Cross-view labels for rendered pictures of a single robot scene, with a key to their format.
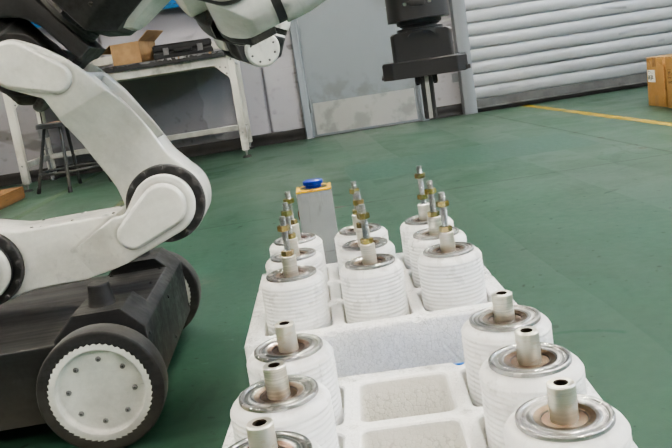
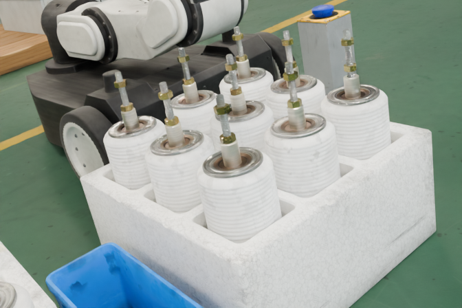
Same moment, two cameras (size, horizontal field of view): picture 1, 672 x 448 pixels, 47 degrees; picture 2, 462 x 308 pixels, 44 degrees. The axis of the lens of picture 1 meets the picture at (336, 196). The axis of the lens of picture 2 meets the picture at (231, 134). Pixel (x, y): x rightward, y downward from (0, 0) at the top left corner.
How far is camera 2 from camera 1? 1.00 m
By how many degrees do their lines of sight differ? 53
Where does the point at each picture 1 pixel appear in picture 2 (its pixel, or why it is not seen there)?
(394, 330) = (152, 223)
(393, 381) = not seen: hidden behind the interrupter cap
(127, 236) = (146, 36)
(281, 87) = not seen: outside the picture
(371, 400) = not seen: hidden behind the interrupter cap
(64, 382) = (73, 141)
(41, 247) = (122, 28)
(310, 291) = (122, 152)
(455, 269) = (205, 191)
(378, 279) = (154, 167)
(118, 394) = (96, 162)
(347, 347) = (128, 217)
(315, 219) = (312, 51)
